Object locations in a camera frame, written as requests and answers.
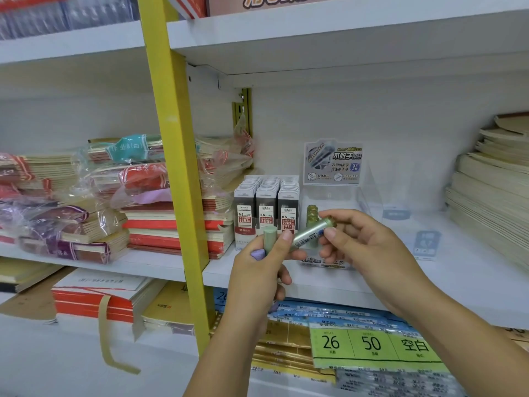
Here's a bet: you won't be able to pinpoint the person's left forearm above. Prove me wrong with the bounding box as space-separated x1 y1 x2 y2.
183 309 273 397

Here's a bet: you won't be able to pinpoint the pink paper sheet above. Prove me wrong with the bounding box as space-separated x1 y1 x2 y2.
132 187 174 207

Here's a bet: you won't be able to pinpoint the wrapped red-band notebook stack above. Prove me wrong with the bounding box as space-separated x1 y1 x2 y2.
0 152 79 199

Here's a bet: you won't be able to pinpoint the yellow shelf post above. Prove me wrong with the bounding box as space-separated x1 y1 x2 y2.
136 0 215 356

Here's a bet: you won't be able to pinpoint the person's left hand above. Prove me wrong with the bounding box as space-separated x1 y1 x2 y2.
226 229 296 329

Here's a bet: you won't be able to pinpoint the beige paper strap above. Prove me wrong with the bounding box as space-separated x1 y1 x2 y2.
98 294 141 376

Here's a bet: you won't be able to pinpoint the clear pen packs red label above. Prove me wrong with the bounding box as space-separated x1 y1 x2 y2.
0 0 141 40

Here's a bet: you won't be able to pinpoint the stack of gold paper packs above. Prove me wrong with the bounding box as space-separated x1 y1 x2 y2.
210 312 338 385

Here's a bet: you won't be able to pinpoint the red white receipt book bundle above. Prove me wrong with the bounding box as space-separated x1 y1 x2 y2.
51 268 166 325

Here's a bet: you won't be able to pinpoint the person's right hand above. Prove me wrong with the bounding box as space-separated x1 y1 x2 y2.
318 209 435 313

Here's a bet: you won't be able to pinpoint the red white striped pack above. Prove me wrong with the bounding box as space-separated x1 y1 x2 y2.
165 0 208 20

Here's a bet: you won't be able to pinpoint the rows of lead cases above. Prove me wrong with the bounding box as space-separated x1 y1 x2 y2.
233 175 300 230

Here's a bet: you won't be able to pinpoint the tan notebooks with black spine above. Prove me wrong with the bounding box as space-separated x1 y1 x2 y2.
0 258 65 294

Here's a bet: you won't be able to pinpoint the red-spine notebook stack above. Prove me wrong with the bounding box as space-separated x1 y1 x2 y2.
120 194 235 261

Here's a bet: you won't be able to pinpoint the person's right forearm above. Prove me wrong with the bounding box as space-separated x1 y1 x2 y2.
401 287 529 397

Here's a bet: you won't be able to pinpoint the stack of blue paper packs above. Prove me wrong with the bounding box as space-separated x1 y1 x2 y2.
214 287 414 331

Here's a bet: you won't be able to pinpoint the wrapped red-band notebook pack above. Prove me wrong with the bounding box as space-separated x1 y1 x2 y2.
84 163 170 199

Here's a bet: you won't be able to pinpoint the wrapped purple-band notebook stack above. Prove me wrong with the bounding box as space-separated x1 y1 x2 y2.
0 198 131 265

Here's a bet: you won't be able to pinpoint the beige notebook stack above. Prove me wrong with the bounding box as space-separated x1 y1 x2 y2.
495 326 529 353
445 112 529 277

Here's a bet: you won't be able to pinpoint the crumpled plastic-wrapped notebook pack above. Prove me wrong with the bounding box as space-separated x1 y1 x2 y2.
195 113 255 191

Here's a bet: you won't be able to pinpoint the yellow notebook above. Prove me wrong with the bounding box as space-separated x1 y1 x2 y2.
140 281 195 336

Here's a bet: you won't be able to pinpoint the clear display of green purple tubes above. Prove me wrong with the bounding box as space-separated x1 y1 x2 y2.
300 139 383 270

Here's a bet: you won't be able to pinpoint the clear box with blue label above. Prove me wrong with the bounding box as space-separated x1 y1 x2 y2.
382 208 443 261

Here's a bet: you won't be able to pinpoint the yellow slotted bracket rail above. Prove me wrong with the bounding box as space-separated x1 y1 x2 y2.
231 88 253 139

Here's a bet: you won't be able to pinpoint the brown kraft folder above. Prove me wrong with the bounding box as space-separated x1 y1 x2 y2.
0 266 75 325

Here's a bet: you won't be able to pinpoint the orange pink sign board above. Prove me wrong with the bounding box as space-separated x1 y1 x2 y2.
206 0 360 17

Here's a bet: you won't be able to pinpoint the wrapped teal-band notebook pack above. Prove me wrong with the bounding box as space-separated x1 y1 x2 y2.
87 134 164 164

